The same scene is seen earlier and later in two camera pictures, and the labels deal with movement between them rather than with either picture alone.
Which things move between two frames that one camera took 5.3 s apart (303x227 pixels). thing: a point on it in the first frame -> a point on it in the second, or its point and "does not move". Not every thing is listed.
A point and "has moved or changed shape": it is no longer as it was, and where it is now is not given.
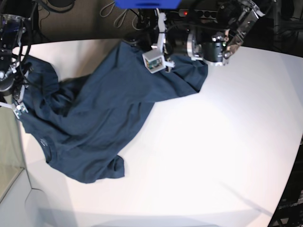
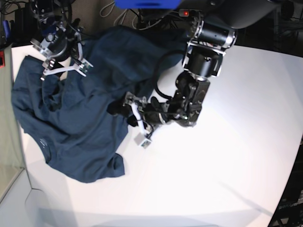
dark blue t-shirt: [82, 123] has moved or changed shape
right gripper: [155, 59] -> [137, 102]
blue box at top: [148, 4] does not move
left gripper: [20, 109] -> [82, 66]
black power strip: [199, 13] does not move
